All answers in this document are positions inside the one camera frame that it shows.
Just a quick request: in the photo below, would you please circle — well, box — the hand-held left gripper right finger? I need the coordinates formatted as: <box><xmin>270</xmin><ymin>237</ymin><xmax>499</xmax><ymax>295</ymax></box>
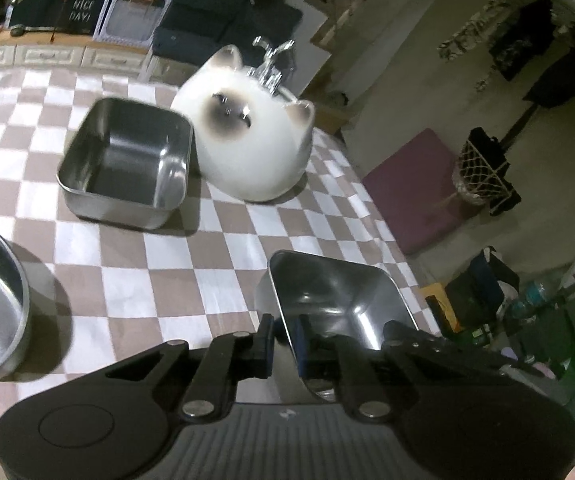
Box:
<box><xmin>295</xmin><ymin>317</ymin><xmax>508</xmax><ymax>421</ymax></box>

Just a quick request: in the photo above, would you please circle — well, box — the woven net basket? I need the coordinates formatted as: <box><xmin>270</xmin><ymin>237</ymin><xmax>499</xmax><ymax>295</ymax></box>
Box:
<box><xmin>451</xmin><ymin>127</ymin><xmax>522</xmax><ymax>216</ymax></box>

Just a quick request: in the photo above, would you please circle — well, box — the square steel container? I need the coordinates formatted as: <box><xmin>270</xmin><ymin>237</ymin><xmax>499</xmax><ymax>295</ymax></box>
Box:
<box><xmin>56</xmin><ymin>97</ymin><xmax>194</xmax><ymax>231</ymax></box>
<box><xmin>257</xmin><ymin>249</ymin><xmax>418</xmax><ymax>406</ymax></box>

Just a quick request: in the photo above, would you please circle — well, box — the framed poster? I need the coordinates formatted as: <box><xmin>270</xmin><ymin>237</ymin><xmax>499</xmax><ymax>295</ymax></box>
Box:
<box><xmin>92</xmin><ymin>0</ymin><xmax>188</xmax><ymax>48</ymax></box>

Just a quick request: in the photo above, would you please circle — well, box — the purple floor mat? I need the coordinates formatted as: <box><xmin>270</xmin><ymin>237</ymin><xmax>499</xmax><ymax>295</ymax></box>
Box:
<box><xmin>362</xmin><ymin>127</ymin><xmax>473</xmax><ymax>256</ymax></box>

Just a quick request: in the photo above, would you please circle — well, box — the checkered tablecloth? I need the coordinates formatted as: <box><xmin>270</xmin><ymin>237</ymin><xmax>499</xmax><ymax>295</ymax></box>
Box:
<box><xmin>0</xmin><ymin>67</ymin><xmax>428</xmax><ymax>441</ymax></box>

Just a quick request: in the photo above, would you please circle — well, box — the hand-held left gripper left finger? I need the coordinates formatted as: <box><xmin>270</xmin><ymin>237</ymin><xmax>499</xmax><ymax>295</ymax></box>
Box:
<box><xmin>104</xmin><ymin>312</ymin><xmax>275</xmax><ymax>423</ymax></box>

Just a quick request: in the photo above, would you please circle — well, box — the wooden ledge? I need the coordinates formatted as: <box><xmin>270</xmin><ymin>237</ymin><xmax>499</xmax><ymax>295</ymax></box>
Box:
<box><xmin>0</xmin><ymin>30</ymin><xmax>178</xmax><ymax>86</ymax></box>

